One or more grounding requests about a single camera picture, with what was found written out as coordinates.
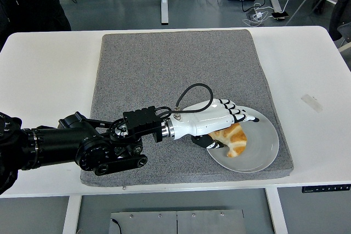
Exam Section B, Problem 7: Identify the black jacket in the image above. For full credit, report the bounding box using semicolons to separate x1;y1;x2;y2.
328;0;351;43

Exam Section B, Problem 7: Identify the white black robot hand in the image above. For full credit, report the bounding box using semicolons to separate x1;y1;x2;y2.
167;98;260;151

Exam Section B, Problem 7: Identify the golden croissant bread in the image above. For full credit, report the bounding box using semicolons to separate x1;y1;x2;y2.
208;123;248;158

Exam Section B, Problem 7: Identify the white table leg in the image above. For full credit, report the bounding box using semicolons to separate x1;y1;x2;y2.
264;187;288;234
62;195;83;234

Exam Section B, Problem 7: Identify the grey metal plate with screws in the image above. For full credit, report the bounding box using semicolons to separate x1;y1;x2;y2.
109;209;246;234

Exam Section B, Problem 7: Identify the strip of clear tape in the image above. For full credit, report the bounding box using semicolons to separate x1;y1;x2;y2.
301;94;324;113

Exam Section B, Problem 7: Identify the thin black cable on plate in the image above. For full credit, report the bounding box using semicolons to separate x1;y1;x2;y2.
110;219;123;234

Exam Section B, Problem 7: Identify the white charger with cable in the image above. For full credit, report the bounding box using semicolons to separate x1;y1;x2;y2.
242;3;272;27

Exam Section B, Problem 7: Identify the grey speckled cushion mat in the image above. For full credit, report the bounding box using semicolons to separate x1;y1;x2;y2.
80;28;294;187

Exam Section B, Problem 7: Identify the smartphone with orange edge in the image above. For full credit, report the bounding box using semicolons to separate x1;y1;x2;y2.
271;11;290;22

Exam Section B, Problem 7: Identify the pale grey round plate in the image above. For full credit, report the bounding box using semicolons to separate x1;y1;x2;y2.
204;105;280;174

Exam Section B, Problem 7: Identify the person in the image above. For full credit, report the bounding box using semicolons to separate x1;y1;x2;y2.
0;0;72;53

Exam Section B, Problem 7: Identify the black table control panel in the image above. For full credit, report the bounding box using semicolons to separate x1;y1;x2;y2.
302;184;351;193

